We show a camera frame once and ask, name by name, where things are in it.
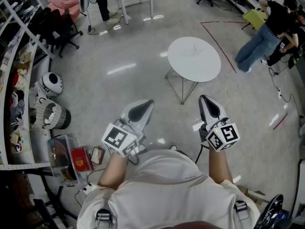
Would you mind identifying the red box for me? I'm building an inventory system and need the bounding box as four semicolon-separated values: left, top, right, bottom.
71;147;93;173

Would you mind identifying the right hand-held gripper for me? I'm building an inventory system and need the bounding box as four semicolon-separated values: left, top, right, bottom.
198;94;240;152

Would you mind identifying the picture frame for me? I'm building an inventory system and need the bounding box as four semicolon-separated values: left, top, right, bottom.
91;146;106;165

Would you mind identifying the person's left forearm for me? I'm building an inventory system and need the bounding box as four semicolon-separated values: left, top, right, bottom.
97;152;131;190

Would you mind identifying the black glossy round object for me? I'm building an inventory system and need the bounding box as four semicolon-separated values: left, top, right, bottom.
253;194;285;229

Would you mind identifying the clear plastic box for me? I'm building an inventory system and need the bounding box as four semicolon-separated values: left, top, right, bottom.
47;135;82;186

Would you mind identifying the pink chair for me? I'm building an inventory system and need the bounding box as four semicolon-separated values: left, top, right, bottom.
47;0;81;23

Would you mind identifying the person's white shirt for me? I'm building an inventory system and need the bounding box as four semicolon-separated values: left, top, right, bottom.
77;149;260;229

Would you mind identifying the white shelf unit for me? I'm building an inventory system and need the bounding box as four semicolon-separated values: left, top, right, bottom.
0;0;57;171

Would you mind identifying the yellow-green chair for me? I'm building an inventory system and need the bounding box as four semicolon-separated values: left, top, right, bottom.
242;10;268;31

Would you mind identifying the white round robot toy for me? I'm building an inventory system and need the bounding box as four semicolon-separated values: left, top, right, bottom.
40;72;64;97

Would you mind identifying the white round side table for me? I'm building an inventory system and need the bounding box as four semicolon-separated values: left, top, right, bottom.
164;36;222;105

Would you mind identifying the grey shoulder strap buckle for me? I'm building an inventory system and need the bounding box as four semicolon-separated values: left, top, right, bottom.
234;200;249;213
96;208;112;229

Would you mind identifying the grey woven basket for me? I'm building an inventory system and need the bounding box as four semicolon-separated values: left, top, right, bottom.
30;98;71;130

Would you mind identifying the white handled basket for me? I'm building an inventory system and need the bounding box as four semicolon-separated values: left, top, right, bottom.
29;81;46;109

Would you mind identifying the person's right forearm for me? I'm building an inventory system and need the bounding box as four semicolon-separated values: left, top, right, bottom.
208;148;234;185

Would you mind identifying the white cabinet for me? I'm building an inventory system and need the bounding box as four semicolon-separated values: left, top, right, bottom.
292;159;305;224

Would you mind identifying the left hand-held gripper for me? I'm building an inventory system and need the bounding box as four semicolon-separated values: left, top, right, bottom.
101;99;155;158

